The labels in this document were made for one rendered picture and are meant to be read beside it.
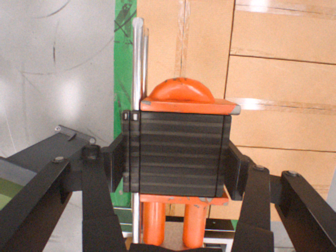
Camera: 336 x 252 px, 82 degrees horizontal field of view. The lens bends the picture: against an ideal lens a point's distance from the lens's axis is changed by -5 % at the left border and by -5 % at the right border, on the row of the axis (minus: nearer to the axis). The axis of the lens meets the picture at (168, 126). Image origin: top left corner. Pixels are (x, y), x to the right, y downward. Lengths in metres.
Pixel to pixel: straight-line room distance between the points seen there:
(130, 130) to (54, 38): 1.55
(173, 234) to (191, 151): 0.11
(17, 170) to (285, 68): 1.18
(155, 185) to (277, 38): 0.91
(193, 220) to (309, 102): 0.94
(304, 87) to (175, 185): 0.95
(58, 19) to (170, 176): 1.59
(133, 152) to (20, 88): 1.70
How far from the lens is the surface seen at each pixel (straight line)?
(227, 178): 0.16
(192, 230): 0.21
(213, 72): 0.91
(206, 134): 0.15
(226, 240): 1.17
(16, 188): 0.99
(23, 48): 1.80
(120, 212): 1.26
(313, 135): 1.14
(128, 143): 0.16
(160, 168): 0.16
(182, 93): 0.16
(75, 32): 1.62
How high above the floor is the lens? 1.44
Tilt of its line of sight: 77 degrees down
